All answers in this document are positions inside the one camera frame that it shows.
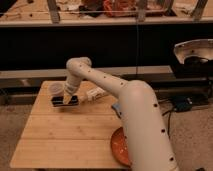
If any black cable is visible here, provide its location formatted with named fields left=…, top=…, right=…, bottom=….
left=157, top=97, right=178, bottom=138

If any black power adapter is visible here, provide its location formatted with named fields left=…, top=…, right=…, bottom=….
left=171, top=97, right=192, bottom=112

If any bamboo wooden board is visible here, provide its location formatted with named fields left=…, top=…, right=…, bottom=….
left=10, top=81, right=124, bottom=169

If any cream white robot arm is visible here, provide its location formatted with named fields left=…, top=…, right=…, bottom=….
left=65, top=57, right=180, bottom=171

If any blue grey small object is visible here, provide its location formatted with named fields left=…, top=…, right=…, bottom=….
left=111, top=103, right=121, bottom=118

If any wooden workbench shelf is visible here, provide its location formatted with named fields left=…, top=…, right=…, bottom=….
left=0, top=0, right=213, bottom=27

